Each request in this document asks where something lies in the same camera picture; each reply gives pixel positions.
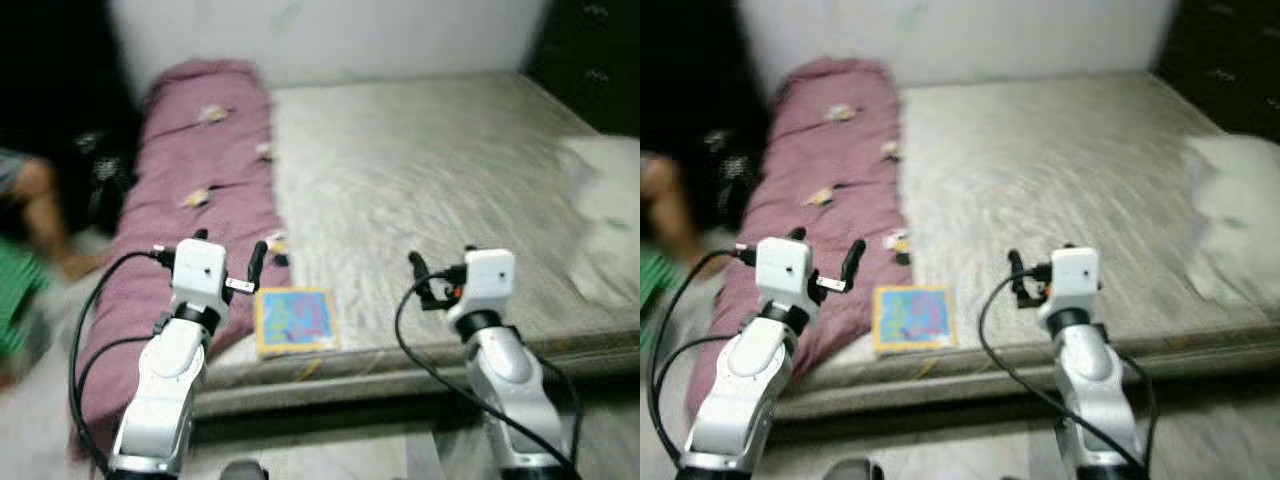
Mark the colourful picture book yellow border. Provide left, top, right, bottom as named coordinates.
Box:
left=872, top=285, right=958, bottom=353
left=253, top=287, right=341, bottom=356

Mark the white quilted mattress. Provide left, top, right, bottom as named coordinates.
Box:
left=192, top=70, right=641, bottom=413
left=775, top=70, right=1280, bottom=401

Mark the purple cartoon print blanket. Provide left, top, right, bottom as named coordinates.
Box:
left=685, top=58, right=913, bottom=433
left=75, top=58, right=293, bottom=456

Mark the black patterned object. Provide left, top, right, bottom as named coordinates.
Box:
left=700, top=128, right=758, bottom=228
left=72, top=128, right=138, bottom=233

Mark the person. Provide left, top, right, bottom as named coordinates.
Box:
left=640, top=150, right=713, bottom=263
left=0, top=150, right=101, bottom=283

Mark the white pillow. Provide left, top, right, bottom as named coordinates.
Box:
left=1180, top=135, right=1280, bottom=307
left=558, top=135, right=641, bottom=308

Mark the green striped cloth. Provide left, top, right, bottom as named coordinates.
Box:
left=640, top=250, right=674, bottom=351
left=0, top=240, right=51, bottom=361

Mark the black tufted headboard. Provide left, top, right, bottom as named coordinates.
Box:
left=1155, top=0, right=1280, bottom=141
left=525, top=0, right=641, bottom=138

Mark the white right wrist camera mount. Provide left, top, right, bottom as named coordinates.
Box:
left=1048, top=247, right=1102, bottom=312
left=463, top=248, right=517, bottom=313

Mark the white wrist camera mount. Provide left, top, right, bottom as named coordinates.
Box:
left=755, top=238, right=817, bottom=319
left=170, top=240, right=230, bottom=319
left=463, top=248, right=517, bottom=313
left=1048, top=247, right=1102, bottom=312

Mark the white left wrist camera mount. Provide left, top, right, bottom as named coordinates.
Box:
left=755, top=238, right=817, bottom=319
left=170, top=240, right=230, bottom=319

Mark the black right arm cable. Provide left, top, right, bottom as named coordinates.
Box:
left=1110, top=350, right=1159, bottom=463
left=538, top=355, right=584, bottom=463
left=394, top=272, right=576, bottom=471
left=978, top=270, right=1147, bottom=471

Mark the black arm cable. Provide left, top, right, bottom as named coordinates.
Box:
left=75, top=335, right=157, bottom=441
left=538, top=355, right=584, bottom=463
left=1110, top=350, right=1159, bottom=463
left=394, top=272, right=576, bottom=471
left=645, top=245, right=761, bottom=467
left=655, top=335, right=738, bottom=433
left=978, top=270, right=1147, bottom=471
left=68, top=247, right=177, bottom=476

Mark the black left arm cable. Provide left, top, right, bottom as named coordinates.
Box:
left=68, top=247, right=177, bottom=476
left=655, top=335, right=738, bottom=433
left=75, top=335, right=157, bottom=441
left=645, top=245, right=761, bottom=467

